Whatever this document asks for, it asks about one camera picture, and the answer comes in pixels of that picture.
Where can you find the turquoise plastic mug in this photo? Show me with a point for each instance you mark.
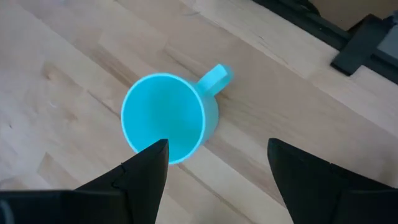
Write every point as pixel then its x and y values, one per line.
pixel 164 115

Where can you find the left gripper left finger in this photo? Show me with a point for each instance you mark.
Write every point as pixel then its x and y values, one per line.
pixel 146 186

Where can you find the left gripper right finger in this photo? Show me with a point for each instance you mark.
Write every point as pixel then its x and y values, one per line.
pixel 304 186

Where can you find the black aluminium table frame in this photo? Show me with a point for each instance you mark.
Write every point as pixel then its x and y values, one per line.
pixel 357 49

